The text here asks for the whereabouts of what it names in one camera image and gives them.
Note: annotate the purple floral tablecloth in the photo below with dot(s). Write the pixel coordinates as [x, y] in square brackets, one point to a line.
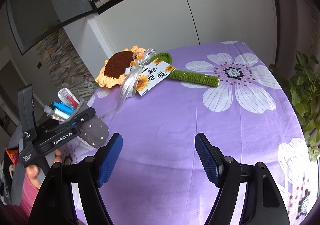
[158, 177]

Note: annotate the red gel pen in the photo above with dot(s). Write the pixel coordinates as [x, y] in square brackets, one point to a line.
[66, 96]

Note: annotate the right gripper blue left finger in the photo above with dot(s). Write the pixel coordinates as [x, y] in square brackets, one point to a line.
[107, 157]

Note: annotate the sunflower gift tag card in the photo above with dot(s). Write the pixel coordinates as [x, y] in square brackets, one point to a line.
[152, 74]

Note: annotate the grey white pen holder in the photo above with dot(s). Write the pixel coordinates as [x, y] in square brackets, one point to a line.
[89, 128]

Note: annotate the pink patterned pen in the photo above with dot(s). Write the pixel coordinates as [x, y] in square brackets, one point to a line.
[55, 117]

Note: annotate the crochet sunflower with green stem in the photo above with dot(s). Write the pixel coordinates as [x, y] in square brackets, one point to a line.
[115, 70]

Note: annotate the person's left hand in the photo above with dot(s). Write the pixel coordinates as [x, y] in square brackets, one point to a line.
[33, 170]

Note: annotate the white bookshelf cabinet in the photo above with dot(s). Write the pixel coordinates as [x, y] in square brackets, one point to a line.
[170, 24]

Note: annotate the green potted vine plant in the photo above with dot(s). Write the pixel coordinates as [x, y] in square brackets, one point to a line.
[302, 90]

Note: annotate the translucent frosted pen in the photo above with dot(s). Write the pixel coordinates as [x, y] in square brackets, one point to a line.
[48, 110]

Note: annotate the blue pen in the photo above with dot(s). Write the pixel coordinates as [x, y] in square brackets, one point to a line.
[63, 107]

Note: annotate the stack of old books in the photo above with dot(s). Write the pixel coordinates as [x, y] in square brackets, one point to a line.
[65, 66]

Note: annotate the dark glass cabinet door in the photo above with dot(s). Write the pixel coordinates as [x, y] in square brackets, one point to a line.
[33, 20]

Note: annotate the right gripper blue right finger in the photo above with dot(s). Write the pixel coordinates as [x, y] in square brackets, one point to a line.
[210, 159]

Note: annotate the light green pen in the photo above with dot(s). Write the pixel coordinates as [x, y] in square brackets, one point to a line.
[61, 114]

